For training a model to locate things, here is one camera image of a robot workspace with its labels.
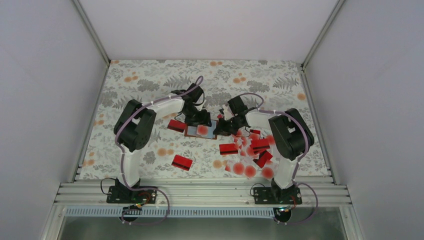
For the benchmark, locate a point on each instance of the white card red circle bottom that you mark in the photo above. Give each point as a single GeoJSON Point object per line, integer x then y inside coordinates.
{"type": "Point", "coordinates": [250, 171]}

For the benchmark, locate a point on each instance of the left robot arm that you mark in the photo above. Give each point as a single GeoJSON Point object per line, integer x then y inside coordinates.
{"type": "Point", "coordinates": [135, 124]}

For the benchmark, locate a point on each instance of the red card upper left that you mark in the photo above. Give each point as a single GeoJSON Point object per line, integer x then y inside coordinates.
{"type": "Point", "coordinates": [176, 125]}

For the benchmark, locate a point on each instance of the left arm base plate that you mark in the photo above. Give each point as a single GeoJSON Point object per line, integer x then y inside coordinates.
{"type": "Point", "coordinates": [117, 195]}

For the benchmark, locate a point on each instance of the red card black stripe pile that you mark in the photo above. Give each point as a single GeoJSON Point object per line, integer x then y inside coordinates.
{"type": "Point", "coordinates": [260, 145]}

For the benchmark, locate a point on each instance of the red card centre pile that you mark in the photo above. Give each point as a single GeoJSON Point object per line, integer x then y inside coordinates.
{"type": "Point", "coordinates": [228, 149]}

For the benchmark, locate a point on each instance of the aluminium rail frame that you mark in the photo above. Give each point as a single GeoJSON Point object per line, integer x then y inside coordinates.
{"type": "Point", "coordinates": [190, 194]}

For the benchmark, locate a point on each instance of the floral patterned table mat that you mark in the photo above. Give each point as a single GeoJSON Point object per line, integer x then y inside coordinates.
{"type": "Point", "coordinates": [272, 85]}

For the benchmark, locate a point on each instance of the brown leather card holder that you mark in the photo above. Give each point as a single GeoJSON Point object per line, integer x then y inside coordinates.
{"type": "Point", "coordinates": [191, 131]}

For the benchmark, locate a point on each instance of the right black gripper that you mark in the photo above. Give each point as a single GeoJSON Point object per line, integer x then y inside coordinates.
{"type": "Point", "coordinates": [222, 130]}

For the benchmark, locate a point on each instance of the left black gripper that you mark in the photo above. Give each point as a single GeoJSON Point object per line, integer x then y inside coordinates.
{"type": "Point", "coordinates": [202, 120]}

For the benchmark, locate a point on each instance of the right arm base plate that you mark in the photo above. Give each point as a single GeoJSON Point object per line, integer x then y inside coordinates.
{"type": "Point", "coordinates": [270, 196]}

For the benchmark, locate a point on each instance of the red card lower left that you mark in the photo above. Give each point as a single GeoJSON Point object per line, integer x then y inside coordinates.
{"type": "Point", "coordinates": [182, 162]}

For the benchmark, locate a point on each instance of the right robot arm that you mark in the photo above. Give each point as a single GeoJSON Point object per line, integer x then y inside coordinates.
{"type": "Point", "coordinates": [291, 135]}

